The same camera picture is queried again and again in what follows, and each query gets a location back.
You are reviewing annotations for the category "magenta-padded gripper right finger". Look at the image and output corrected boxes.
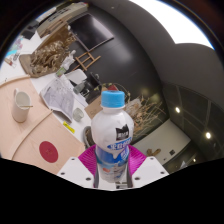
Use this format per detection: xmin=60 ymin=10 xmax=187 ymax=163
xmin=126 ymin=144 xmax=170 ymax=189

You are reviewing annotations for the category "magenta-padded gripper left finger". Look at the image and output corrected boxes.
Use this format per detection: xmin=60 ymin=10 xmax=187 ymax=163
xmin=56 ymin=144 xmax=98 ymax=188

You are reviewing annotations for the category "white bottle with blue cap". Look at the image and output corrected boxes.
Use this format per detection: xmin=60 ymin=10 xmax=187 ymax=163
xmin=90 ymin=89 xmax=135 ymax=184

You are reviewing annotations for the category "wooden figure sculpture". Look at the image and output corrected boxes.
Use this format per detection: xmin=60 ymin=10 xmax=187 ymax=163
xmin=146 ymin=148 xmax=162 ymax=158

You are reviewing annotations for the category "flat round red coaster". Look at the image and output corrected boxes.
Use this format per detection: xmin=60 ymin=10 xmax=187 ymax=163
xmin=38 ymin=140 xmax=60 ymax=164

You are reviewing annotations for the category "yellow marker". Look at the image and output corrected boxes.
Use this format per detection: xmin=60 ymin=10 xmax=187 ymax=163
xmin=62 ymin=121 xmax=76 ymax=134

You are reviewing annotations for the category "small white cup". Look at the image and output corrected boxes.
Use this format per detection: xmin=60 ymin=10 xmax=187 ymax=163
xmin=72 ymin=107 xmax=85 ymax=123

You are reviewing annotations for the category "dried plant in grey pot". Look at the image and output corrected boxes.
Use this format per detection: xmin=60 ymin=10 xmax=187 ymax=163
xmin=84 ymin=93 xmax=168 ymax=148

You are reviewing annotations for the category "light wooden panel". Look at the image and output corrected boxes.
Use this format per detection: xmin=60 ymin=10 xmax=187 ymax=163
xmin=0 ymin=74 xmax=86 ymax=175

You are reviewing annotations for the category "open newspaper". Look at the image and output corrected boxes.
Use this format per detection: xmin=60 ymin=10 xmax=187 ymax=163
xmin=39 ymin=77 xmax=76 ymax=123

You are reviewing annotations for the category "grey bottle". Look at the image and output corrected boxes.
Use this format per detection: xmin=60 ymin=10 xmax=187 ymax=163
xmin=73 ymin=81 xmax=86 ymax=95

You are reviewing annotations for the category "white ceramic mug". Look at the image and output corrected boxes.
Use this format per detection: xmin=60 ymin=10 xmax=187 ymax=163
xmin=11 ymin=88 xmax=34 ymax=124

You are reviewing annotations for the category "red box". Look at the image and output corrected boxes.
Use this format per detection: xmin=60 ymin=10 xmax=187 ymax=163
xmin=106 ymin=83 xmax=119 ymax=92

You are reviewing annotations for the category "white plastic chair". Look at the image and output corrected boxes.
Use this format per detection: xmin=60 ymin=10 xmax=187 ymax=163
xmin=64 ymin=68 xmax=88 ymax=86

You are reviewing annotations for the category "small bottle with green label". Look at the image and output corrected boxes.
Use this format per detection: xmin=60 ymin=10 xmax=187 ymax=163
xmin=55 ymin=49 xmax=77 ymax=78

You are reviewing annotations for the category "wooden easel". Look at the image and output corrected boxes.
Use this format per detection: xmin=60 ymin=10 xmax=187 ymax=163
xmin=73 ymin=50 xmax=102 ymax=72

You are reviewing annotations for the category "brown relief sculpture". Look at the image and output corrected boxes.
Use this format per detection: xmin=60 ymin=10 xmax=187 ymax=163
xmin=18 ymin=33 xmax=78 ymax=78

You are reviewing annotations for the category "beige cabinet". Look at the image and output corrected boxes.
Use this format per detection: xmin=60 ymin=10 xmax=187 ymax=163
xmin=36 ymin=1 xmax=89 ymax=38

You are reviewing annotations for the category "dark wall screen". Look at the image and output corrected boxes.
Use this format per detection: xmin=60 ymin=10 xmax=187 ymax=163
xmin=68 ymin=12 xmax=115 ymax=53

